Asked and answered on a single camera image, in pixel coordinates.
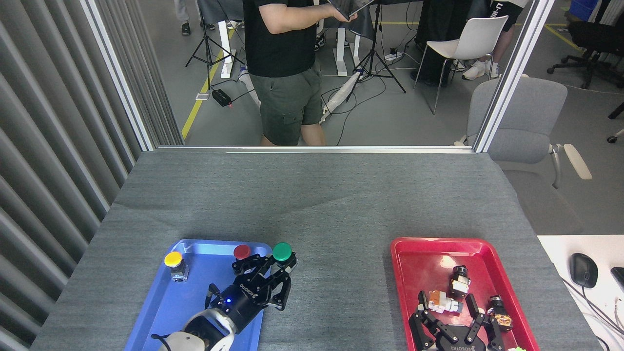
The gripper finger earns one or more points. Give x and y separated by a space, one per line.
420 324
282 287
480 324
248 265

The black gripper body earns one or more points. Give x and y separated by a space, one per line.
456 343
241 300

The green push button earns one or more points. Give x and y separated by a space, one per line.
282 251

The red push button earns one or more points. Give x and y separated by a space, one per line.
241 251

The yellow push button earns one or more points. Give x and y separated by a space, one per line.
173 259

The red plastic tray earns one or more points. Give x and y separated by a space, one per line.
424 263

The blue plastic tray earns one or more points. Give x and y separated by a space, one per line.
161 302

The white desk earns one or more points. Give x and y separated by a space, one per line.
560 253

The black computer mouse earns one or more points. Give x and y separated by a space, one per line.
583 270

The black flat device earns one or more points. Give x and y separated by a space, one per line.
619 278

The black box with red light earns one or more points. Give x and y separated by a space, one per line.
221 97

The person in green shorts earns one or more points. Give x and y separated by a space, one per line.
280 73

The white stand on wheels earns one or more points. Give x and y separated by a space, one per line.
341 92

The grey office chair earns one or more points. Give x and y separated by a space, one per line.
526 117

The black tripod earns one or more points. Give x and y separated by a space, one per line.
374 53
208 44

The grey slatted panel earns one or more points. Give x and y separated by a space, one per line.
48 122

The black chair base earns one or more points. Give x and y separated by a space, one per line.
615 112

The white power strip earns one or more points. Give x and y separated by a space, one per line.
395 55

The person in grey trousers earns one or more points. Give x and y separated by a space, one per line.
184 14

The dark tablet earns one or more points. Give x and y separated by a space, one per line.
356 6

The white plastic chair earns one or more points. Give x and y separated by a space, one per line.
480 36

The black draped table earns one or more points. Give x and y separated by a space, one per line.
438 24

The seated person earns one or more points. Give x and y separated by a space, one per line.
507 19

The black office chair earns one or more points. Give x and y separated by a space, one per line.
592 34

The blue box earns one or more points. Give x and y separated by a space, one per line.
582 9

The black orange switch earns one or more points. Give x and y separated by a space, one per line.
501 312

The orange white switch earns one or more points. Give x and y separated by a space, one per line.
444 301

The black knob switch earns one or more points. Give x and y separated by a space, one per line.
459 280

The silver rail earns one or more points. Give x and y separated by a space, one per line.
390 149

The silver post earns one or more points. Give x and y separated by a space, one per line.
119 78
512 73

